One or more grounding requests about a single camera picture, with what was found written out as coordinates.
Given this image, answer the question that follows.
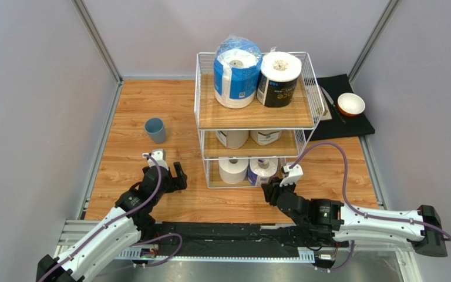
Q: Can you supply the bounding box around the white roll blue label wrapper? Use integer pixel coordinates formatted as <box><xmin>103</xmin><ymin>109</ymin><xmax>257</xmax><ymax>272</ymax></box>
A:
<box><xmin>247</xmin><ymin>158</ymin><xmax>279</xmax><ymax>187</ymax></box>

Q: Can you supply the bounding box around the plain white paper towel roll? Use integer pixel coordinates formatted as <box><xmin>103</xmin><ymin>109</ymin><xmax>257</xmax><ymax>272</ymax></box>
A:
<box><xmin>218</xmin><ymin>157</ymin><xmax>249</xmax><ymax>184</ymax></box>

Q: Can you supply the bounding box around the white wire wooden shelf rack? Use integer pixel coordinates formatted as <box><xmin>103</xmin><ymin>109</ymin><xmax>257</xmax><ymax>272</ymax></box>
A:
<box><xmin>194</xmin><ymin>52</ymin><xmax>324</xmax><ymax>189</ymax></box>

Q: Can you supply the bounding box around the brown paper roll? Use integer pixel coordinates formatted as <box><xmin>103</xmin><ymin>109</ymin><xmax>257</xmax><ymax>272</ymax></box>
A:
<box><xmin>250</xmin><ymin>130</ymin><xmax>282</xmax><ymax>146</ymax></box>
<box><xmin>216</xmin><ymin>130</ymin><xmax>250</xmax><ymax>149</ymax></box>

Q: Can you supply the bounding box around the white roll dark brown wrapper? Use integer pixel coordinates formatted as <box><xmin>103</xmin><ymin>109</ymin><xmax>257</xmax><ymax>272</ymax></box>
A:
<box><xmin>257</xmin><ymin>51</ymin><xmax>302</xmax><ymax>108</ymax></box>

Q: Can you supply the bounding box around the blue paper towel roll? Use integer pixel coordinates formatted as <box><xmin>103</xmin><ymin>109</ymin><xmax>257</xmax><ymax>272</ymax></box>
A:
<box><xmin>213</xmin><ymin>35</ymin><xmax>262</xmax><ymax>109</ymax></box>

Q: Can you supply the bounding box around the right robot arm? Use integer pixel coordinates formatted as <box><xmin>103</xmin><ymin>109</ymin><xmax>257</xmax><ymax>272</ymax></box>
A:
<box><xmin>261</xmin><ymin>177</ymin><xmax>449</xmax><ymax>257</ymax></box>

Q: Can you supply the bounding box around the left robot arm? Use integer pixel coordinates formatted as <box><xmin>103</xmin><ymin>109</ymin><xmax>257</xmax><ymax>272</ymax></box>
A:
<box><xmin>36</xmin><ymin>158</ymin><xmax>187</xmax><ymax>281</ymax></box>

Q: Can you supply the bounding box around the blue grey cup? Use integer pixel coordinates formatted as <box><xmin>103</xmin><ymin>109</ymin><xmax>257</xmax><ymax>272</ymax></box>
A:
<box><xmin>144</xmin><ymin>117</ymin><xmax>166</xmax><ymax>144</ymax></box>

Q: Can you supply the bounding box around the square floral plate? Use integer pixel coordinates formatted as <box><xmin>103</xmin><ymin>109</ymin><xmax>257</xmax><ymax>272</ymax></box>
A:
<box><xmin>321</xmin><ymin>93</ymin><xmax>332</xmax><ymax>122</ymax></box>

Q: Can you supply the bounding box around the orange white bowl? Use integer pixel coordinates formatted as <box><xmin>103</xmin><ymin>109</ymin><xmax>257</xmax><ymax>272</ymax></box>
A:
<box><xmin>337</xmin><ymin>93</ymin><xmax>366</xmax><ymax>117</ymax></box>

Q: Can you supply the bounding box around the black cloth placemat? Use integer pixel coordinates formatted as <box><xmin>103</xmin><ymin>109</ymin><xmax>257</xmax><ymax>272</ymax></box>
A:
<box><xmin>304</xmin><ymin>73</ymin><xmax>376</xmax><ymax>142</ymax></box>

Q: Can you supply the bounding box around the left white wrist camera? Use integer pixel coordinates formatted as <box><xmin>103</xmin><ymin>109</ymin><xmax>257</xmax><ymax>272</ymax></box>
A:
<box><xmin>142</xmin><ymin>149</ymin><xmax>169</xmax><ymax>170</ymax></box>

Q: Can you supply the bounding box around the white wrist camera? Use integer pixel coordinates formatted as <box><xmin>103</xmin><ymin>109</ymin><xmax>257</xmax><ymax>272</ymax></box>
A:
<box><xmin>142</xmin><ymin>149</ymin><xmax>169</xmax><ymax>170</ymax></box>
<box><xmin>280</xmin><ymin>162</ymin><xmax>304</xmax><ymax>187</ymax></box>

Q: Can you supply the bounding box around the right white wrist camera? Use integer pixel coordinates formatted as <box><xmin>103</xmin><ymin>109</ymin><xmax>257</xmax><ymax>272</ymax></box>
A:
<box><xmin>280</xmin><ymin>162</ymin><xmax>304</xmax><ymax>187</ymax></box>

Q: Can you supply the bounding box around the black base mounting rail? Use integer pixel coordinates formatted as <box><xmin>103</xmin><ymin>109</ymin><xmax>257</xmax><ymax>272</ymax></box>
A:
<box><xmin>138</xmin><ymin>222</ymin><xmax>349</xmax><ymax>258</ymax></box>

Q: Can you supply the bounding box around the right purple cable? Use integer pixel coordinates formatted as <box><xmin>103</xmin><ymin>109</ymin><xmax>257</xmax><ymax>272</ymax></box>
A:
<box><xmin>288</xmin><ymin>141</ymin><xmax>451</xmax><ymax>273</ymax></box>

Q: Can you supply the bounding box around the purple cable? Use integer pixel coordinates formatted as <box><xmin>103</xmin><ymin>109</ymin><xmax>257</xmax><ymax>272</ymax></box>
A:
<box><xmin>42</xmin><ymin>154</ymin><xmax>184</xmax><ymax>282</ymax></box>
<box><xmin>288</xmin><ymin>141</ymin><xmax>451</xmax><ymax>273</ymax></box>

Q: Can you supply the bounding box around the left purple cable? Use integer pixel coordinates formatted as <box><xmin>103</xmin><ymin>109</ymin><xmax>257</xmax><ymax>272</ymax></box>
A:
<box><xmin>42</xmin><ymin>154</ymin><xmax>184</xmax><ymax>282</ymax></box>

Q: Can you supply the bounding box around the dark handled knife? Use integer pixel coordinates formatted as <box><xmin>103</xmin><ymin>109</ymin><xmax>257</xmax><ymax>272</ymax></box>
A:
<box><xmin>320</xmin><ymin>86</ymin><xmax>346</xmax><ymax>124</ymax></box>

